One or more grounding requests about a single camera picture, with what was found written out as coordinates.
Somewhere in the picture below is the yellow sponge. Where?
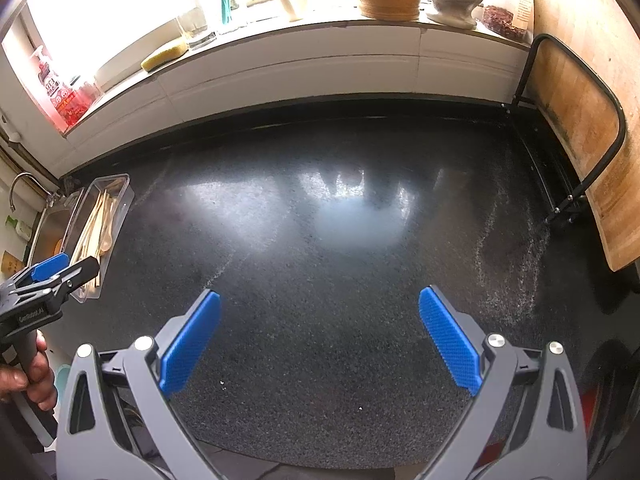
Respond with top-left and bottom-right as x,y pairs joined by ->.
140,40 -> 189,73

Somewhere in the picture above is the wooden cutting board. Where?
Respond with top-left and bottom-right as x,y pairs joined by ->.
520,0 -> 640,273

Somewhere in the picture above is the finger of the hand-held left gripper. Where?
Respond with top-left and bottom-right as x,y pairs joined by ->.
15,256 -> 100,307
27,252 -> 71,283

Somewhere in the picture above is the clear plastic container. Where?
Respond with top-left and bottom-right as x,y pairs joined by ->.
64,174 -> 136,303

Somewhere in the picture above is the glass jar of dried chili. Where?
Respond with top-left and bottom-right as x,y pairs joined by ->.
475,0 -> 536,43

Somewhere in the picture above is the small clear jar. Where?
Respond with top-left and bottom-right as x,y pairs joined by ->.
70,76 -> 103,111

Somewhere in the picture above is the metal sink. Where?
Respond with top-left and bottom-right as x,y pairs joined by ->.
25,190 -> 86,271

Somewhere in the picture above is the metal faucet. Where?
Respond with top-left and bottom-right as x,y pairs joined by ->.
7,172 -> 58,211

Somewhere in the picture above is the person's left hand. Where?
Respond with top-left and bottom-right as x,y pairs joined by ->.
0,332 -> 57,413

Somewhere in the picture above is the teal bowl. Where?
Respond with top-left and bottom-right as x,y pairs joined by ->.
52,362 -> 73,396

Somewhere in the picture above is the pink dish soap bottle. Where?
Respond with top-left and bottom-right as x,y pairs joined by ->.
27,45 -> 81,128

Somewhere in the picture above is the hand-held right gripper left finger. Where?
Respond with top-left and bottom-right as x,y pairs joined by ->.
55,290 -> 226,480

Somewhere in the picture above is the bundle of bamboo chopsticks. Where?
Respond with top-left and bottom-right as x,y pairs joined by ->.
70,187 -> 126,291

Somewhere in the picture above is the black metal rack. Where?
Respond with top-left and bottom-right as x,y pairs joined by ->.
510,34 -> 628,231

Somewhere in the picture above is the clear drinking glass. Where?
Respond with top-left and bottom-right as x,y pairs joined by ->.
176,7 -> 218,51

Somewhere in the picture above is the large amber horn spoon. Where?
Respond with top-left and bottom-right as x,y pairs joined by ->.
97,195 -> 121,256

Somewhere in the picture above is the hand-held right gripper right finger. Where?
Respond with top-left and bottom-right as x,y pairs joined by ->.
419,286 -> 588,480

